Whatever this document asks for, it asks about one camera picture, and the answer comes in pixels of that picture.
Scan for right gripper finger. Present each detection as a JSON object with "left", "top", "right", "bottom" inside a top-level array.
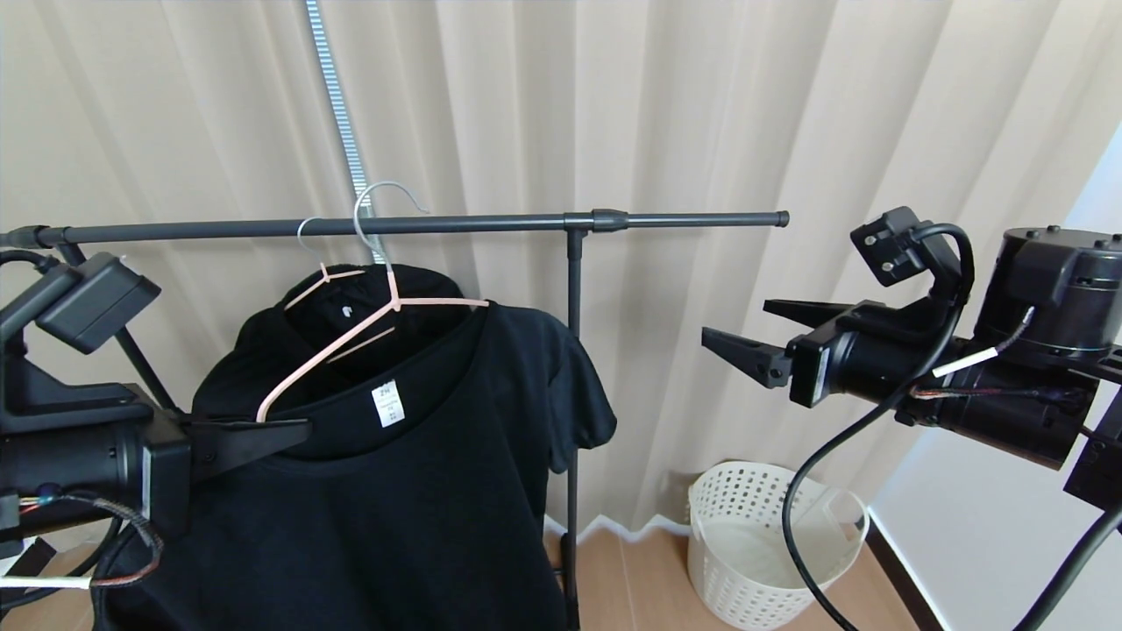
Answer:
[
  {"left": 763, "top": 299, "right": 864, "bottom": 330},
  {"left": 701, "top": 326, "right": 794, "bottom": 390}
]

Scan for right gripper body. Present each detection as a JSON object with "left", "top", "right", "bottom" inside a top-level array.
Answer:
[{"left": 787, "top": 301, "right": 1098, "bottom": 471}]

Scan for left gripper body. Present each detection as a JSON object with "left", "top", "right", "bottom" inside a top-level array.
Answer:
[{"left": 0, "top": 355, "right": 194, "bottom": 540}]

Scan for black shorts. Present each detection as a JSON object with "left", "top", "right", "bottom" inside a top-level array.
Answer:
[{"left": 191, "top": 263, "right": 467, "bottom": 417}]

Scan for pink clothes hanger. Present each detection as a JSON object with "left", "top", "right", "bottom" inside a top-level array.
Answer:
[
  {"left": 283, "top": 216, "right": 397, "bottom": 365},
  {"left": 256, "top": 181, "right": 490, "bottom": 424}
]

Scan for black short-sleeved shirt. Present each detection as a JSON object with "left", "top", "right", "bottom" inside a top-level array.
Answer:
[{"left": 92, "top": 302, "right": 618, "bottom": 631}]

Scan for black clothes rack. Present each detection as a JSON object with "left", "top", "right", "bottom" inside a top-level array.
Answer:
[{"left": 0, "top": 209, "right": 790, "bottom": 631}]

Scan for white laundry basket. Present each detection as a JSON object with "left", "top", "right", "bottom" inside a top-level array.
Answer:
[{"left": 686, "top": 461, "right": 870, "bottom": 631}]

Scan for beige curtain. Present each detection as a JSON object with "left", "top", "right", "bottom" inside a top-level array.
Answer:
[{"left": 0, "top": 0, "right": 1122, "bottom": 562}]

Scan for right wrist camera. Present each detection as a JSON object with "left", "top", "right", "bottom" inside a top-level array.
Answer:
[{"left": 849, "top": 207, "right": 976, "bottom": 308}]

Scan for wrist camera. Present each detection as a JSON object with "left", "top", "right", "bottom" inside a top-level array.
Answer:
[
  {"left": 0, "top": 252, "right": 163, "bottom": 356},
  {"left": 849, "top": 207, "right": 976, "bottom": 308}
]

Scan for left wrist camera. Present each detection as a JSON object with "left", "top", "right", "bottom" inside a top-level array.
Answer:
[{"left": 0, "top": 252, "right": 163, "bottom": 356}]

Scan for black cable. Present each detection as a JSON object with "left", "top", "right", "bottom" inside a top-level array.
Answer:
[
  {"left": 781, "top": 223, "right": 976, "bottom": 631},
  {"left": 1015, "top": 504, "right": 1122, "bottom": 631},
  {"left": 0, "top": 249, "right": 60, "bottom": 274}
]

